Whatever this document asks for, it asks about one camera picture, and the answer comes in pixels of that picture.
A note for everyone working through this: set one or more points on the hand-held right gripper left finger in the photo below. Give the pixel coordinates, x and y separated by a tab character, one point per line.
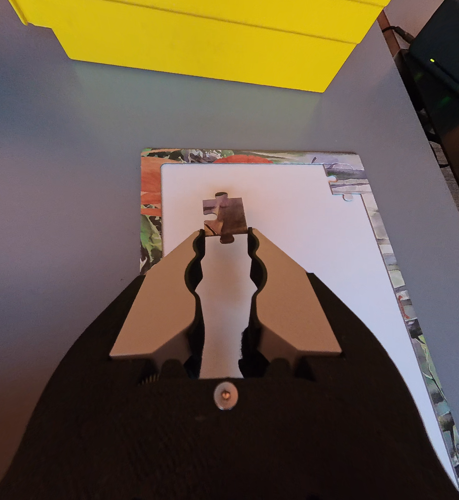
155	312

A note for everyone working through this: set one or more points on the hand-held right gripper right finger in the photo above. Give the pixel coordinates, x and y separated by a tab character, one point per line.
296	312

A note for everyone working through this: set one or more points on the puzzle frame board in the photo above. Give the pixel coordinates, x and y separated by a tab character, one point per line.
292	234

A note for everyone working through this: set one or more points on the dark grey puzzle piece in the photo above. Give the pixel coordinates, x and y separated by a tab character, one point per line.
225	217

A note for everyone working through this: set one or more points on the lavender stone-pattern puzzle piece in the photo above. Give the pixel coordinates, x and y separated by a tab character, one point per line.
346	179

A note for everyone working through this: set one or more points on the yellow bin with puzzle pieces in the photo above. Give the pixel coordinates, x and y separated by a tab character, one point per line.
194	47

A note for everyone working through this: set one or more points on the grey desk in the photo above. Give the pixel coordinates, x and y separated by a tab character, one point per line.
57	195

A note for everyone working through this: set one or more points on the black device with green lights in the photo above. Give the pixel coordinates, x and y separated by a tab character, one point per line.
448	58

